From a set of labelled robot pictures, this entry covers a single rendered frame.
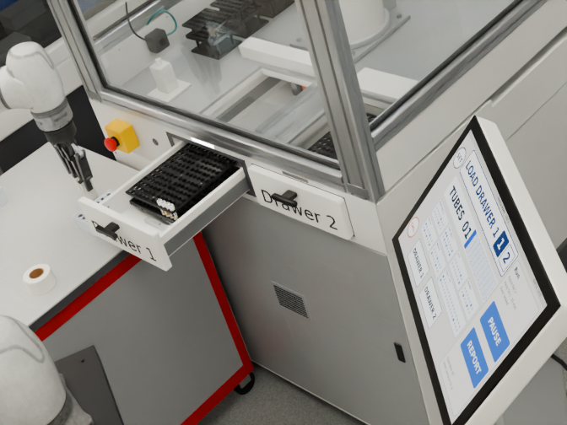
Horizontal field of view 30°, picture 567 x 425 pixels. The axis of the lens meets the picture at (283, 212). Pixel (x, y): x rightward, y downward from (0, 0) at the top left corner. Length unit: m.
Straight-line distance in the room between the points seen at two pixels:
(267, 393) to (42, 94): 1.20
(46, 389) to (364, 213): 0.74
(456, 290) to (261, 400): 1.48
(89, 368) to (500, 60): 1.13
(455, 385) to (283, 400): 1.49
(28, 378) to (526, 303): 0.95
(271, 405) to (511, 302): 1.62
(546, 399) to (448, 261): 0.31
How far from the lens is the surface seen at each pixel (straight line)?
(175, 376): 2.95
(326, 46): 2.02
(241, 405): 3.21
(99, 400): 2.23
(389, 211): 2.26
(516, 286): 1.66
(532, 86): 2.60
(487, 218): 1.79
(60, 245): 2.75
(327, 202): 2.29
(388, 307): 2.44
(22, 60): 2.49
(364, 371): 2.74
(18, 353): 2.05
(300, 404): 3.15
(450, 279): 1.84
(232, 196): 2.51
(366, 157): 2.15
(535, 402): 1.97
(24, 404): 2.10
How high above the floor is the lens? 2.29
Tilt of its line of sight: 37 degrees down
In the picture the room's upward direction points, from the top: 18 degrees counter-clockwise
